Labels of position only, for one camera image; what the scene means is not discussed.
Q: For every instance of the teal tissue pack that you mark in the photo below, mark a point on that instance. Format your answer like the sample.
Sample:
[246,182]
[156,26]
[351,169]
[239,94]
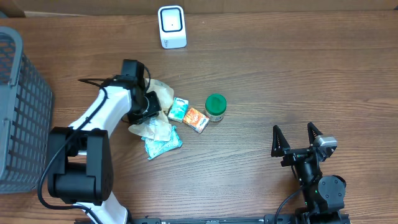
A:
[178,109]

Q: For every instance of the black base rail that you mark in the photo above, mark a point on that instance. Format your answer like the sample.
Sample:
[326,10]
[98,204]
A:
[217,220]

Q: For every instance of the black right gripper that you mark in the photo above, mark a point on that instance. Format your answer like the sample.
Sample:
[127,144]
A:
[281,147]

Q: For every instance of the green lid jar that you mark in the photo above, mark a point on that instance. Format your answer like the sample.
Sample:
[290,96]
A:
[215,107]

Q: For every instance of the orange tissue pack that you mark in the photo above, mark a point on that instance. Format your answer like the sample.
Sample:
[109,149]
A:
[196,120]

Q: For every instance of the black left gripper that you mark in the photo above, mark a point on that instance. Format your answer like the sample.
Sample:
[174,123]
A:
[154,107]

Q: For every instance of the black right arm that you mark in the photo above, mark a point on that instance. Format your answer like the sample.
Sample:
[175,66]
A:
[323,195]

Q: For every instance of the teal wipes packet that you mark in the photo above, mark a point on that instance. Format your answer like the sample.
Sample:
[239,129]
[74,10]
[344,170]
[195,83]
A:
[155,148]

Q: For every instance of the white barcode scanner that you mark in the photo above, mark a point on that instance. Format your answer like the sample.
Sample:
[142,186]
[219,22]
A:
[172,27]

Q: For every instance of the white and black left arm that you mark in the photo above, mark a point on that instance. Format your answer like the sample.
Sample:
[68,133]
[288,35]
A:
[79,165]

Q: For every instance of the clear plastic bag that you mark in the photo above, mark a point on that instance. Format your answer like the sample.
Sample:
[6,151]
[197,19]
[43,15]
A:
[157,128]

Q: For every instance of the grey plastic basket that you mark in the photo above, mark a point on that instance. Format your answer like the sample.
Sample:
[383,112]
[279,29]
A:
[27,102]

